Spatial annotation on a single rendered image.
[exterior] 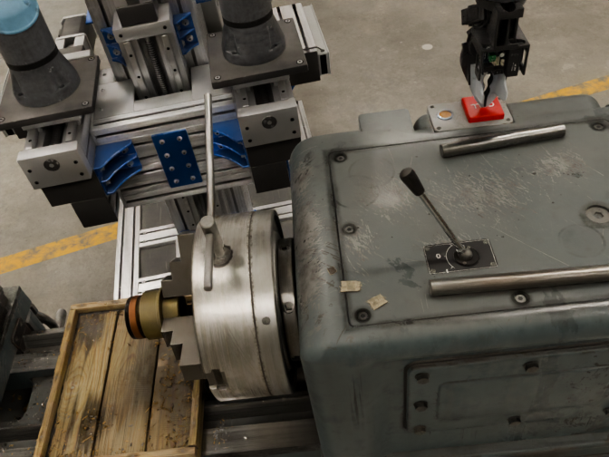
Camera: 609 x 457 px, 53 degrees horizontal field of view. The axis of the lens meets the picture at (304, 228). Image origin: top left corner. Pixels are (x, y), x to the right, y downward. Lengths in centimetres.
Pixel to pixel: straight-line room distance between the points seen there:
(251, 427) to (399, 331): 47
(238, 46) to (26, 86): 48
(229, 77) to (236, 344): 71
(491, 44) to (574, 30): 291
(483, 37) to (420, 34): 280
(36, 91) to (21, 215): 171
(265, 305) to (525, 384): 39
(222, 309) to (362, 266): 22
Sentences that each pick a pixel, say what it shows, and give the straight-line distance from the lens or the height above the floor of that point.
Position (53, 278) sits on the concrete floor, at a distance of 282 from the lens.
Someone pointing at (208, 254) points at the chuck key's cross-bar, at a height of 130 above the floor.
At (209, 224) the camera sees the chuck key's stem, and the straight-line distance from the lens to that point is 87.
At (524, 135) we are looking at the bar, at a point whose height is 127.
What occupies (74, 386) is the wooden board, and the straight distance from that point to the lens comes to 133.
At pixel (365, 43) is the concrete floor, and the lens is 373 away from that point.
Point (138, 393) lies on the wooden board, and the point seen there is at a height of 88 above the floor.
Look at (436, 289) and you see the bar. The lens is 82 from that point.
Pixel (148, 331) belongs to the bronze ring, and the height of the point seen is 109.
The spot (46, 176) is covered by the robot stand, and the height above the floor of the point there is 106.
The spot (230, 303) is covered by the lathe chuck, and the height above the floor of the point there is 121.
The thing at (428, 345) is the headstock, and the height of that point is 124.
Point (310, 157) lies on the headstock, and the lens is 104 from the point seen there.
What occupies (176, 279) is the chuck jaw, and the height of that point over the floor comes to 114.
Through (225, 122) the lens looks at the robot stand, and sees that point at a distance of 153.
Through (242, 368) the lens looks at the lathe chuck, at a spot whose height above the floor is 112.
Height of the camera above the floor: 193
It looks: 47 degrees down
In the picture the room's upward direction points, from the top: 10 degrees counter-clockwise
